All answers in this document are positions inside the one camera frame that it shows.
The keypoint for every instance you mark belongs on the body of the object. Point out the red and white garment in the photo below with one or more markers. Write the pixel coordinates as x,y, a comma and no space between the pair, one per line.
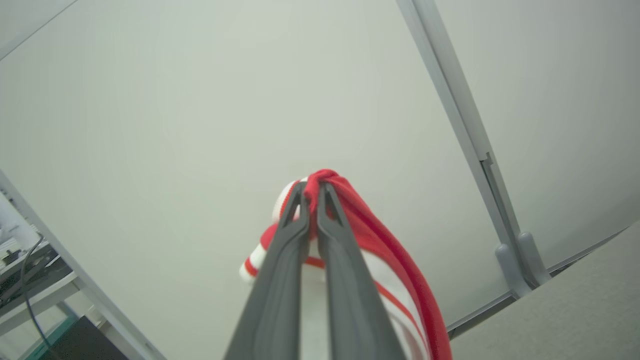
380,235

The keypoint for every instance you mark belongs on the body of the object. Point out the white shelf frame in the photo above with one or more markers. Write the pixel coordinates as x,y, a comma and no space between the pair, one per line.
45,297

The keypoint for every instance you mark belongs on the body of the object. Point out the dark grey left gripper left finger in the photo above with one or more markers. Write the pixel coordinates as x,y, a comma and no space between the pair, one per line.
275,300

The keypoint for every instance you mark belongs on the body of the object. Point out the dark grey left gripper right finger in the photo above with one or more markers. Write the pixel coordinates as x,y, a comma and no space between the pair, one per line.
355,310

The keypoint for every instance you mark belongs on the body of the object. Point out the grey partition post with latch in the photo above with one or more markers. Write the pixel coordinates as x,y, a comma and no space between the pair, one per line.
465,115

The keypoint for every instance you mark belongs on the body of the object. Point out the plain grey partition post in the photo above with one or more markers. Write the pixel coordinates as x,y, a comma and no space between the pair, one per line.
75,275

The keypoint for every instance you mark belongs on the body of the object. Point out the grey partition base rail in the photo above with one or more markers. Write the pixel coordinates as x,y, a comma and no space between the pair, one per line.
480,312

